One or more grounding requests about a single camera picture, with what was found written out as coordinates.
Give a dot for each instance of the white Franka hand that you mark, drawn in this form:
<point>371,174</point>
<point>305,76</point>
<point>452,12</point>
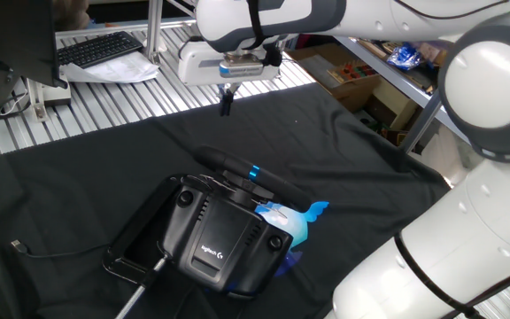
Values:
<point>197,66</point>

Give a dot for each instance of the black steering wheel blue stripe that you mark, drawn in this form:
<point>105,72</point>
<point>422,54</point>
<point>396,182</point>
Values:
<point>219,158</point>

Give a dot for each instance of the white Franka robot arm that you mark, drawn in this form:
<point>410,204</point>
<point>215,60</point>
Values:
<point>481,243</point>

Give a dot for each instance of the black Logitech wheel base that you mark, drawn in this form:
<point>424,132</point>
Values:
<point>219,230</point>

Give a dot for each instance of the brown cardboard box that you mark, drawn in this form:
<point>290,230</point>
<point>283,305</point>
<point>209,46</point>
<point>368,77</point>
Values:
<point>321,66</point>

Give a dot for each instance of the white paper sheets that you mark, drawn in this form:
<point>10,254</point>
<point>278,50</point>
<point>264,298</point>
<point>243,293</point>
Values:
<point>122,71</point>

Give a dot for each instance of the wooden toy with coloured blocks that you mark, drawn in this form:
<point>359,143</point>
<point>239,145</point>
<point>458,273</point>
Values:
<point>350,73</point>

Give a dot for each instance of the black computer keyboard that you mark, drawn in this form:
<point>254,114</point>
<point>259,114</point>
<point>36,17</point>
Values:
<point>95,49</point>

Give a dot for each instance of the beige cardboard box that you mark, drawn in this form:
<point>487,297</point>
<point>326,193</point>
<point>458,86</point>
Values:
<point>392,106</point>

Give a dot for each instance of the black cloth with blue print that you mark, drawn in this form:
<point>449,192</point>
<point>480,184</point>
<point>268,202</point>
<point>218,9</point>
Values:
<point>82,186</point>

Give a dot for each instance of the blue plastic bag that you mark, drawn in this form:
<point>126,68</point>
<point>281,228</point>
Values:
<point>403,56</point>

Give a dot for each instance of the silver clamp screw rod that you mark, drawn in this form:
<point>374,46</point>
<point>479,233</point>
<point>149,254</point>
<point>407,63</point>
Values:
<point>137,297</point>

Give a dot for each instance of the black computer monitor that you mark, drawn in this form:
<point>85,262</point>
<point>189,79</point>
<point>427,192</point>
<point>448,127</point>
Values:
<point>11,35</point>

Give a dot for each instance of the silver wrist mount plate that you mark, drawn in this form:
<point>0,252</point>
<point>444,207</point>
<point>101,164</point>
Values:
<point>241,68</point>

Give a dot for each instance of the tall aluminium upright post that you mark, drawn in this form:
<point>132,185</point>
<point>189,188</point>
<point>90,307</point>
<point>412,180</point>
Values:
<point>154,26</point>

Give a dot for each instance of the aluminium shelf rail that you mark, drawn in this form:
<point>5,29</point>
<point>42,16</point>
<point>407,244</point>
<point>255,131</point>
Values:
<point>396,77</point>

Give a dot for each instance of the small aluminium bracket post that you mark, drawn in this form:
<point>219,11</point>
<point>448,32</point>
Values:
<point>38,111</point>

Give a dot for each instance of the black C-clamp frame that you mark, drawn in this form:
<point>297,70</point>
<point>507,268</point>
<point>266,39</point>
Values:
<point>118,266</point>

